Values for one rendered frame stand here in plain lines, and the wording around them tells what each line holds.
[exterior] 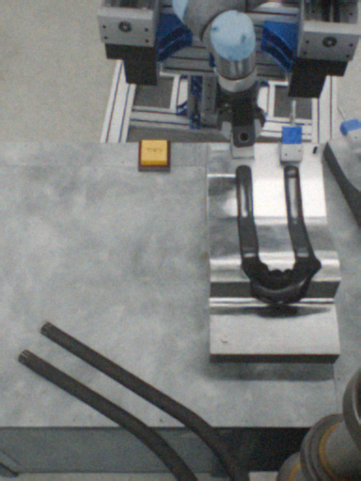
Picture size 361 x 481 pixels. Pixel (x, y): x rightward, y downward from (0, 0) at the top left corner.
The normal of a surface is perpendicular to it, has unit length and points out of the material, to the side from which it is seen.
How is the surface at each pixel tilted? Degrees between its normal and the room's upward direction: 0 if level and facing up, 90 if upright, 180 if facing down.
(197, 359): 0
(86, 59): 0
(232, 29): 11
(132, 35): 90
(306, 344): 0
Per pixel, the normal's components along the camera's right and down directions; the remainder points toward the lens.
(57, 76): 0.00, -0.47
